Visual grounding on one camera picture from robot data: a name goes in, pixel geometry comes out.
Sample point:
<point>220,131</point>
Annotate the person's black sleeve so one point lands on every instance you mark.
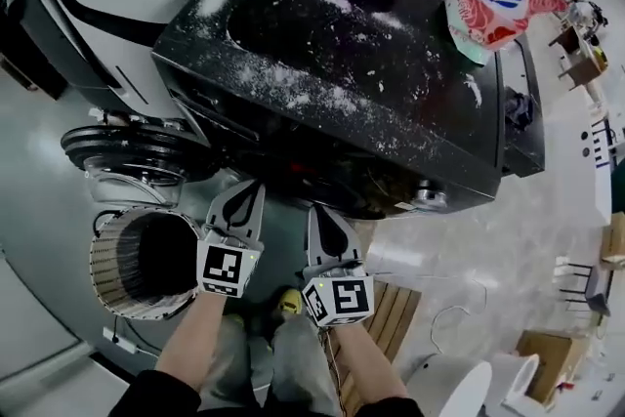
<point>156,398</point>
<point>395,409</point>

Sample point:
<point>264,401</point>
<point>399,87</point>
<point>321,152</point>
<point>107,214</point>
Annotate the person's yellow right shoe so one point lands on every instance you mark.
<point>290,302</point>

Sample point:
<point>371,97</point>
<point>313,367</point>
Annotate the flat cardboard box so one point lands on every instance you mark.
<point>614,241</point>

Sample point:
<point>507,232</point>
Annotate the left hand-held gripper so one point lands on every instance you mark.
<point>220,266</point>

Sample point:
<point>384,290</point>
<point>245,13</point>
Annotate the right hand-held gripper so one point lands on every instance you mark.
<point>344,295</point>

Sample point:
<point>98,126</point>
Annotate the white power strip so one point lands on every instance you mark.
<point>119,341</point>

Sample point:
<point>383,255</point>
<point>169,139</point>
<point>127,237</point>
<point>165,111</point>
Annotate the red floral detergent bag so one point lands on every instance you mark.
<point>498,10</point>

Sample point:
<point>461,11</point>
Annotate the person's black left sleeve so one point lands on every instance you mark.
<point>156,398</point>

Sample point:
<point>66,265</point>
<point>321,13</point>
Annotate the wooden table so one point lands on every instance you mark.
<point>581,63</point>

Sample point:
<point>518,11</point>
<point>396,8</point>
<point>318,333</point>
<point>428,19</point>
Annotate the round glass washing machine door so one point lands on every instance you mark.
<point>137,146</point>

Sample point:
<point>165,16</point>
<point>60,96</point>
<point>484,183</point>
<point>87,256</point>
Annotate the person's black right sleeve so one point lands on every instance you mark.
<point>395,409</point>

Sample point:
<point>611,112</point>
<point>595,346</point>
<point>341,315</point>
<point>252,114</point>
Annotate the black front-load washing machine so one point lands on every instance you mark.
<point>342,78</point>

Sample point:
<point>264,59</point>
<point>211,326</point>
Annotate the black metal chair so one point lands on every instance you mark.
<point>588,288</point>

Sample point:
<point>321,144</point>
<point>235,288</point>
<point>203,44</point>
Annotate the person's right forearm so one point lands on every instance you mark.
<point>363,361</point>

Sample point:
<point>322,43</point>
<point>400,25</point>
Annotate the wooden slatted pallet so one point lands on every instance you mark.
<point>395,317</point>

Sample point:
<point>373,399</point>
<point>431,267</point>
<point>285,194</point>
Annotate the person's yellow left shoe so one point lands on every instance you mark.
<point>236,320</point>

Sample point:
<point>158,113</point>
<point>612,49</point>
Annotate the person's yellow shoe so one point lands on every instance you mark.
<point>236,320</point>
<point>290,302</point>

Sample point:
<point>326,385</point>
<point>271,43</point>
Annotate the person's left forearm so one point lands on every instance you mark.
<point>193,337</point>

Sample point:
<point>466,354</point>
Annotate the beige woven laundry basket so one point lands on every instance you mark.
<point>104,268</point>

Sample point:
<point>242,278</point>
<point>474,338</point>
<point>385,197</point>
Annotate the dark blue crumpled cloth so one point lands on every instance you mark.
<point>520,110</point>

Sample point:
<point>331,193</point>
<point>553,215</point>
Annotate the silver washing machine dial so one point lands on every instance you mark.
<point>429,196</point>

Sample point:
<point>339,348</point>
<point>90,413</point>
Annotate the person's grey trousers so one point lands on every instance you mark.
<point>293,366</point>

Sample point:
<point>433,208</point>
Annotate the brown cardboard box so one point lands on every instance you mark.
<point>549,361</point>

